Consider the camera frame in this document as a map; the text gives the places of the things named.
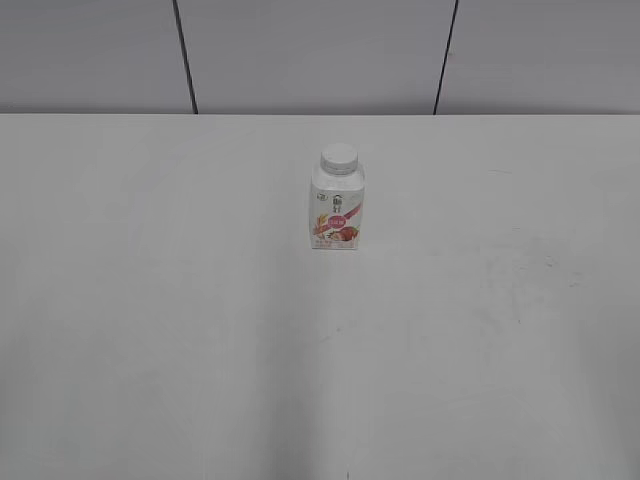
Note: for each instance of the white yili changqing yogurt bottle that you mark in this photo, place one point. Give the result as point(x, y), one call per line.
point(335, 209)

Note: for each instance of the white round bottle cap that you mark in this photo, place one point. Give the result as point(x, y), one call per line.
point(339, 159)

